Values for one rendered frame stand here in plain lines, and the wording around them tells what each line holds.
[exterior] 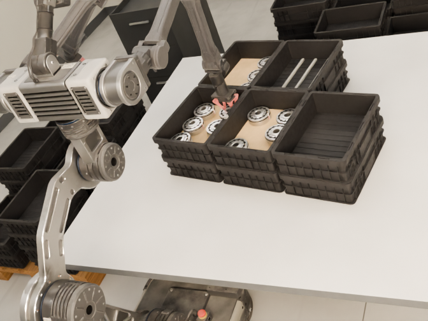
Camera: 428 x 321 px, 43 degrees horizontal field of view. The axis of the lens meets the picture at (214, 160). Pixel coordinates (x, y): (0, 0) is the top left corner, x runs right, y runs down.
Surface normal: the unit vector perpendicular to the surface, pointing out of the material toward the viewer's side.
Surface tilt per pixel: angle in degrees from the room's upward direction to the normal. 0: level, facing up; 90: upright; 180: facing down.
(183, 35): 90
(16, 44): 90
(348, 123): 0
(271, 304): 0
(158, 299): 0
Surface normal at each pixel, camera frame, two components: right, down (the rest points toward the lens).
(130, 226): -0.32, -0.73
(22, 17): 0.89, 0.00
